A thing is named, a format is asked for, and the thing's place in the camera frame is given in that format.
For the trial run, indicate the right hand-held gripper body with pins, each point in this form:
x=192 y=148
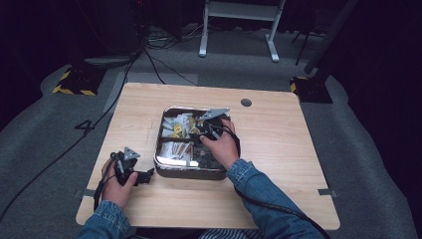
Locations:
x=212 y=126

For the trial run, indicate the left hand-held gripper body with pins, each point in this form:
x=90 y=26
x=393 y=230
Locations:
x=126 y=167

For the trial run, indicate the pile of white yellow packets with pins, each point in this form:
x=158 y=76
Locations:
x=177 y=127

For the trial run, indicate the square metal divided tray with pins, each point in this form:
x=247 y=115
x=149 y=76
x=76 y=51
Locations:
x=185 y=173

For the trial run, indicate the person's right hand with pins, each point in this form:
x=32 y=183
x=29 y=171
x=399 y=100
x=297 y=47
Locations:
x=225 y=147

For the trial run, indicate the person's left hand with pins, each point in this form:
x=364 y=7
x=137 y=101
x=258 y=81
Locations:
x=114 y=192

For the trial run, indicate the pile of white brown packets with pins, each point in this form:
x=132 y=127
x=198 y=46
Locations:
x=174 y=152

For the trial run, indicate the grey tape strip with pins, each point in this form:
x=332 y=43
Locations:
x=87 y=192
x=326 y=192

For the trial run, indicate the black yellow striped stand base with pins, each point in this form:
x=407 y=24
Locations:
x=79 y=81
x=312 y=89

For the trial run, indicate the person's striped clothing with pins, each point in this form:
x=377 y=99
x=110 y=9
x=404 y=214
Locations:
x=232 y=234

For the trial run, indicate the thin black tripod leg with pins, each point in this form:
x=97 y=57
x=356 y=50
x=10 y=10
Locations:
x=302 y=48

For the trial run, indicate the dark cabinet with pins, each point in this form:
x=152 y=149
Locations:
x=112 y=26

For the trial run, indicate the dark slanted metal pole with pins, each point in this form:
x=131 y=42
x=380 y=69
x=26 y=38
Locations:
x=328 y=36

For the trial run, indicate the white metal desk frame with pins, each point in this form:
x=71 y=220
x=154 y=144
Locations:
x=242 y=11

